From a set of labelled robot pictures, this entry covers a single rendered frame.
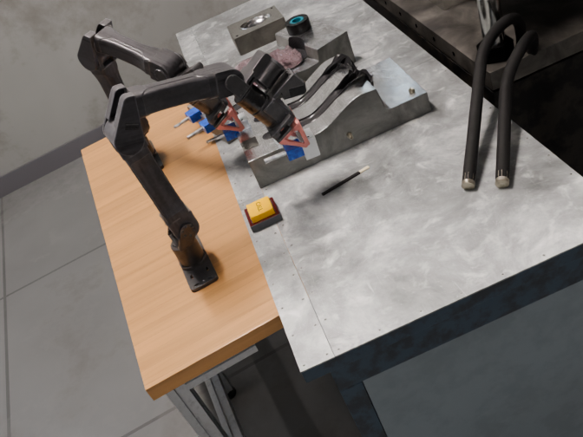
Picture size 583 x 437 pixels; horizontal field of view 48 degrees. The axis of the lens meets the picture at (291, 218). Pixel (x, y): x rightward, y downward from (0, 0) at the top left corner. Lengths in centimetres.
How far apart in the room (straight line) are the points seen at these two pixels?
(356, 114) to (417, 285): 56
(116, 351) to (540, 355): 176
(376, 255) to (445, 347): 24
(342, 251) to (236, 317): 27
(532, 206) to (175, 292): 82
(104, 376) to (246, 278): 134
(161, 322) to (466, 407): 72
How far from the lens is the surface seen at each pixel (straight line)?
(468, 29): 218
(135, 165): 141
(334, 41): 209
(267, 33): 249
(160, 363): 143
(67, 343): 299
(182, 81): 140
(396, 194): 155
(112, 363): 276
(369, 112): 172
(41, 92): 416
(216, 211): 174
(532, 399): 168
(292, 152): 156
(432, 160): 162
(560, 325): 153
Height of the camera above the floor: 176
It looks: 37 degrees down
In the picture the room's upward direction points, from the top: 24 degrees counter-clockwise
